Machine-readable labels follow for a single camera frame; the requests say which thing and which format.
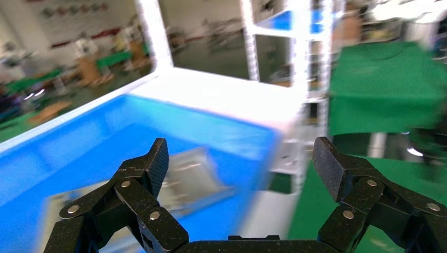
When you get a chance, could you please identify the green table cloth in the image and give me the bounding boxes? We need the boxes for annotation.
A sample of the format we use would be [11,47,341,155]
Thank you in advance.
[327,42,447,137]

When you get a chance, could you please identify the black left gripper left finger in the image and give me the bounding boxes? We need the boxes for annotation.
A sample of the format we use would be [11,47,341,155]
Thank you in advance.
[43,138,190,253]

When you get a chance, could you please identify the white table leg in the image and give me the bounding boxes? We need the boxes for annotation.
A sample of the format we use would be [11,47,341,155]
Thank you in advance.
[368,132,389,159]

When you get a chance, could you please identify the wooden pallet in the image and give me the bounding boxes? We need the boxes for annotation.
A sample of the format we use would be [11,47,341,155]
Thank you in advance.
[27,101,74,127]

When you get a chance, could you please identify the blue plastic bin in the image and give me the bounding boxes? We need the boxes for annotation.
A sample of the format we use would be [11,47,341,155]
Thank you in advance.
[0,93,282,253]
[256,9,336,35]

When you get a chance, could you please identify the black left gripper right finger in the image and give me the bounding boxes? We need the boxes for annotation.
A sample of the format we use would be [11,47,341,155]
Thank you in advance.
[312,136,447,253]

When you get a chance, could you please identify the white metal shelf rack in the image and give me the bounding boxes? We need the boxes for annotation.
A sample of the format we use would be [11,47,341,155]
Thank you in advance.
[0,0,336,238]

